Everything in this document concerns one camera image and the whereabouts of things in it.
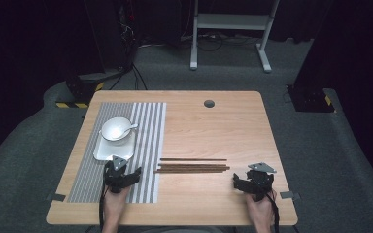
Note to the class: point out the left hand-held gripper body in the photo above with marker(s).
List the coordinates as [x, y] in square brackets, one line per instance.
[115, 178]

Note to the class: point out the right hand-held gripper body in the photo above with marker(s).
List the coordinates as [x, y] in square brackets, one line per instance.
[259, 183]

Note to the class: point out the white square plate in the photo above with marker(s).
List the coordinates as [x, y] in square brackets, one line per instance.
[110, 151]

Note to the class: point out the person's left hand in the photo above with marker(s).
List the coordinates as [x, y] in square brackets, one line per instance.
[115, 202]

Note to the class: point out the person's right hand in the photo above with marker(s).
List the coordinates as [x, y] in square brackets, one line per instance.
[259, 210]

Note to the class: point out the white spoon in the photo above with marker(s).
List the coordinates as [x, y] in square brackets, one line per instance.
[130, 128]

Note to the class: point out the grey striped placemat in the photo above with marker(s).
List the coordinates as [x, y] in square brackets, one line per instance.
[149, 129]

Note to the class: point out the white bowl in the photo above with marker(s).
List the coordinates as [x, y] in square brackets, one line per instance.
[115, 131]

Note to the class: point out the black base with yellow stripes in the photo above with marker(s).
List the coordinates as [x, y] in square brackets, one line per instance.
[81, 89]

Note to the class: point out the black base with yellow mark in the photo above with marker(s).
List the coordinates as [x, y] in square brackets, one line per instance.
[311, 98]

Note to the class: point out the dark equipment rack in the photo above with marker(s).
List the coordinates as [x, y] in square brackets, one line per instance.
[116, 35]

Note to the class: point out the white metal stand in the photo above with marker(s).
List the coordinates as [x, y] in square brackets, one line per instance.
[230, 22]

